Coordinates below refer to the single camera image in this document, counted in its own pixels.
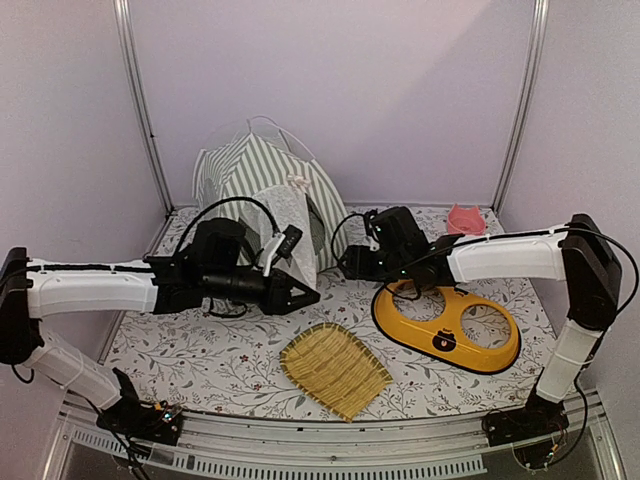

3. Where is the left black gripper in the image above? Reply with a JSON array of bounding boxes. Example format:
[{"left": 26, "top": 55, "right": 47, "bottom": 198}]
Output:
[{"left": 203, "top": 266, "right": 320, "bottom": 315}]

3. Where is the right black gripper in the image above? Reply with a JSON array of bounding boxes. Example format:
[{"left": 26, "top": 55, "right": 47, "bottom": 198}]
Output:
[{"left": 334, "top": 243, "right": 411, "bottom": 283}]

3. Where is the woven bamboo tray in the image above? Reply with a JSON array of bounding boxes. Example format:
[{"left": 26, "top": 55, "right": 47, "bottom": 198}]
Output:
[{"left": 280, "top": 323, "right": 393, "bottom": 422}]

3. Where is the pink cat-ear pet bowl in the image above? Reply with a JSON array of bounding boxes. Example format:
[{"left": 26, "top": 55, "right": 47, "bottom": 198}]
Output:
[{"left": 447, "top": 204, "right": 486, "bottom": 236}]

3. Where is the yellow double bowl holder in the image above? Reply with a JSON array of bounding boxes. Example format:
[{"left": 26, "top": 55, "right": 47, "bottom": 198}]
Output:
[{"left": 371, "top": 280, "right": 522, "bottom": 375}]

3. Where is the striped green white pet tent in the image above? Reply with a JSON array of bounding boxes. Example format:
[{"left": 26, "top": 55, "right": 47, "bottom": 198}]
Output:
[{"left": 192, "top": 116, "right": 348, "bottom": 288}]

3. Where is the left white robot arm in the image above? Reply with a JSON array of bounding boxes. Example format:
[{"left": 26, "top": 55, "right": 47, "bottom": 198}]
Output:
[{"left": 1, "top": 218, "right": 320, "bottom": 434}]

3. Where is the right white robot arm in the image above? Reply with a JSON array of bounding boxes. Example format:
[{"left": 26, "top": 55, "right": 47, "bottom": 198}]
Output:
[{"left": 336, "top": 207, "right": 625, "bottom": 436}]

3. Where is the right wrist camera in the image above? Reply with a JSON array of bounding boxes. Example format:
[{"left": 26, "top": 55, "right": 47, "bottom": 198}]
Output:
[{"left": 363, "top": 209, "right": 379, "bottom": 251}]

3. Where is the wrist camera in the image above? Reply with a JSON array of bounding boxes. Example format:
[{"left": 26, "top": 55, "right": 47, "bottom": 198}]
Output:
[
  {"left": 258, "top": 225, "right": 303, "bottom": 277},
  {"left": 363, "top": 209, "right": 379, "bottom": 251}
]

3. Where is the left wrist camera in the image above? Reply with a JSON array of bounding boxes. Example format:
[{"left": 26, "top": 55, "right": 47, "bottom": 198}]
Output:
[{"left": 258, "top": 225, "right": 303, "bottom": 277}]

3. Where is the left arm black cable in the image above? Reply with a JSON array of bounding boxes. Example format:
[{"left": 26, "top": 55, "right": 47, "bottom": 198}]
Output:
[{"left": 177, "top": 197, "right": 281, "bottom": 256}]

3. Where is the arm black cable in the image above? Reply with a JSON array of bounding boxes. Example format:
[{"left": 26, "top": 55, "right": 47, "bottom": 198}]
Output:
[
  {"left": 329, "top": 212, "right": 640, "bottom": 317},
  {"left": 177, "top": 197, "right": 281, "bottom": 256}
]

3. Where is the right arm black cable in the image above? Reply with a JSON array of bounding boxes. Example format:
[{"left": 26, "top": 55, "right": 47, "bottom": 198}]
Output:
[{"left": 329, "top": 212, "right": 640, "bottom": 317}]

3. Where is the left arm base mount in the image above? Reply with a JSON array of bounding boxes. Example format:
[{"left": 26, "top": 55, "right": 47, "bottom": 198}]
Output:
[{"left": 96, "top": 368, "right": 184, "bottom": 446}]

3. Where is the front aluminium rail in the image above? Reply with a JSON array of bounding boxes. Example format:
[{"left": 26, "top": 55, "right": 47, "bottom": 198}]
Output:
[{"left": 42, "top": 387, "right": 626, "bottom": 480}]

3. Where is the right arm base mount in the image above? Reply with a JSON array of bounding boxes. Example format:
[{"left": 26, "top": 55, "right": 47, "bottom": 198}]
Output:
[{"left": 481, "top": 392, "right": 569, "bottom": 470}]

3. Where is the right aluminium frame post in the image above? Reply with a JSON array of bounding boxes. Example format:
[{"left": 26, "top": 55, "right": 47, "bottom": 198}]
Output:
[{"left": 491, "top": 0, "right": 549, "bottom": 216}]

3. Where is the aluminium frame post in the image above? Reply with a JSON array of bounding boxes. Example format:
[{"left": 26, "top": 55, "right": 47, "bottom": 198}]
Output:
[
  {"left": 113, "top": 0, "right": 175, "bottom": 216},
  {"left": 491, "top": 0, "right": 549, "bottom": 216}
]

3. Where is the left aluminium frame post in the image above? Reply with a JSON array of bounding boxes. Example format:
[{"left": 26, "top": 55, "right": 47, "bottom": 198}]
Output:
[{"left": 113, "top": 0, "right": 175, "bottom": 216}]

